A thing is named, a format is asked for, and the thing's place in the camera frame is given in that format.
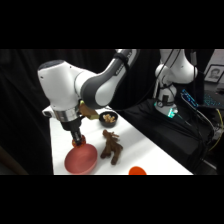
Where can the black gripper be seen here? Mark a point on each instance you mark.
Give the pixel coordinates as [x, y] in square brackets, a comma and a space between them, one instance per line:
[70, 126]

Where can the framed picture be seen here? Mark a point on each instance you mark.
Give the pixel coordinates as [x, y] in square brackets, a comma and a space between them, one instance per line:
[214, 74]

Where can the small orange dish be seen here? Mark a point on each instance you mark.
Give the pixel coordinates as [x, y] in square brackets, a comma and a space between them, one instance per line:
[137, 171]

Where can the pink bowl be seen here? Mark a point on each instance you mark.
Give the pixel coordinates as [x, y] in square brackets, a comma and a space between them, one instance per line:
[81, 160]

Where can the brown moose plush toy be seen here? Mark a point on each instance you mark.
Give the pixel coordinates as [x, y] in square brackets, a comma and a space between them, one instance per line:
[111, 150]

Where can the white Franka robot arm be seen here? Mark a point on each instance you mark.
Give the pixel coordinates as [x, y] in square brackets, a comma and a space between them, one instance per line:
[63, 86]

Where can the red dotted ball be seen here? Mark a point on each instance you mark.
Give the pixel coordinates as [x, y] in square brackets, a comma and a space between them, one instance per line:
[80, 142]

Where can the blue lit device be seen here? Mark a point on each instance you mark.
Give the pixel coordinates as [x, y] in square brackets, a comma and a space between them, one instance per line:
[190, 98]

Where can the black robot stand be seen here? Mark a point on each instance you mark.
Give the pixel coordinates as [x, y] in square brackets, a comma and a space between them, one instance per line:
[166, 136]

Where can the black bowl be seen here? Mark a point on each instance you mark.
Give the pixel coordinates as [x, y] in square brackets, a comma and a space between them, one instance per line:
[108, 124]

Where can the small green light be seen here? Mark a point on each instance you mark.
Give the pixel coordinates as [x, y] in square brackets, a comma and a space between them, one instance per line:
[172, 113]

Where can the dark device with teal lights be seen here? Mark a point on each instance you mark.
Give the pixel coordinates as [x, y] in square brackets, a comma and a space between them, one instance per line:
[213, 100]

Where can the black curtain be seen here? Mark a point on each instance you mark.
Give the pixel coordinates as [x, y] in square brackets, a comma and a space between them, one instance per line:
[20, 100]

